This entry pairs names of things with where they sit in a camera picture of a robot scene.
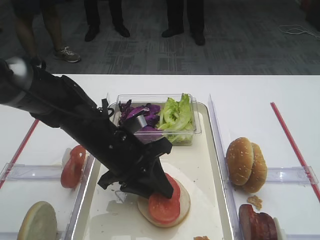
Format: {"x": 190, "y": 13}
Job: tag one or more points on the left long clear rail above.
{"x": 80, "y": 195}

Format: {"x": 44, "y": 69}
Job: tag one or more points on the meat crumb on tray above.
{"x": 201, "y": 238}

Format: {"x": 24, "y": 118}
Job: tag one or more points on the clear bun top holder rail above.
{"x": 299, "y": 175}

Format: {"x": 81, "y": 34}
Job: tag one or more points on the front meat patty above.
{"x": 247, "y": 221}

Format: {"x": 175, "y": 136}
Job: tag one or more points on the right red strip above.
{"x": 303, "y": 163}

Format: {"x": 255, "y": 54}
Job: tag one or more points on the clear plastic salad container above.
{"x": 158, "y": 99}

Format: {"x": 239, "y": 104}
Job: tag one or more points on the clear tomato holder rail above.
{"x": 23, "y": 172}

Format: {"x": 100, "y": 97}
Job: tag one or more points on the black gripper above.
{"x": 134, "y": 165}

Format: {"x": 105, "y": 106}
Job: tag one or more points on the green lettuce leaves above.
{"x": 176, "y": 117}

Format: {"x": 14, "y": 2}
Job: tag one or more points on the left red strip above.
{"x": 22, "y": 147}

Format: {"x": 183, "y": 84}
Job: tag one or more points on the front sesame bun top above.
{"x": 239, "y": 159}

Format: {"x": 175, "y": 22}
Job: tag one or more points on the right long clear rail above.
{"x": 228, "y": 189}

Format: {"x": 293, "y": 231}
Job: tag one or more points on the rear sesame bun top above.
{"x": 259, "y": 171}

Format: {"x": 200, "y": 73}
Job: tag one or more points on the rear meat patties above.
{"x": 265, "y": 227}

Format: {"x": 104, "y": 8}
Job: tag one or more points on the upright bun bottom slice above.
{"x": 39, "y": 223}

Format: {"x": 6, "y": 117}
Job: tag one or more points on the white rectangular tray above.
{"x": 113, "y": 215}

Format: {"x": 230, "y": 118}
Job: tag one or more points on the red strip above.
{"x": 303, "y": 163}
{"x": 22, "y": 147}

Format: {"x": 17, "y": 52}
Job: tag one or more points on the meat crumb on table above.
{"x": 255, "y": 201}

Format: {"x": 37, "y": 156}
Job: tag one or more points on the sesame bun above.
{"x": 259, "y": 171}
{"x": 239, "y": 159}

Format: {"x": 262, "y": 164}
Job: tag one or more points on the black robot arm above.
{"x": 59, "y": 102}

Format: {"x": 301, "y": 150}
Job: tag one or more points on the bun bottom on tray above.
{"x": 185, "y": 204}

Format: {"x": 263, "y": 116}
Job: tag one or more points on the long clear rail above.
{"x": 228, "y": 189}
{"x": 80, "y": 195}

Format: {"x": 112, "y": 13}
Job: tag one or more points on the purple cabbage leaves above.
{"x": 150, "y": 113}

